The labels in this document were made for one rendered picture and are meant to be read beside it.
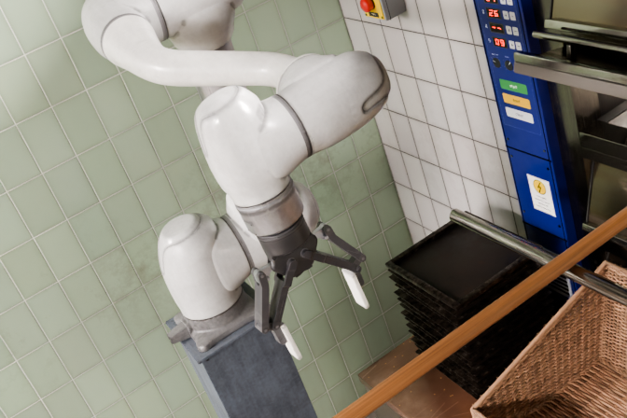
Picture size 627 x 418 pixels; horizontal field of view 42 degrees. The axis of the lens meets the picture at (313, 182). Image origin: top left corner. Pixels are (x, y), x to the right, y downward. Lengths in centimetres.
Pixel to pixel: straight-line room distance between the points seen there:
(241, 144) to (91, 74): 121
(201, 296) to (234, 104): 87
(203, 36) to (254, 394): 88
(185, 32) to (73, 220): 89
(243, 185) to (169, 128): 126
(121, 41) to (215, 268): 62
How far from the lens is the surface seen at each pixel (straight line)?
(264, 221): 116
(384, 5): 222
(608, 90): 160
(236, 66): 132
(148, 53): 143
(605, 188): 201
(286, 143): 112
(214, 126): 110
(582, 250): 155
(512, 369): 199
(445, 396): 222
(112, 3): 159
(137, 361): 260
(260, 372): 203
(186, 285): 189
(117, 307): 250
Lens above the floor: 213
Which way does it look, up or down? 28 degrees down
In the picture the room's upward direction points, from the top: 20 degrees counter-clockwise
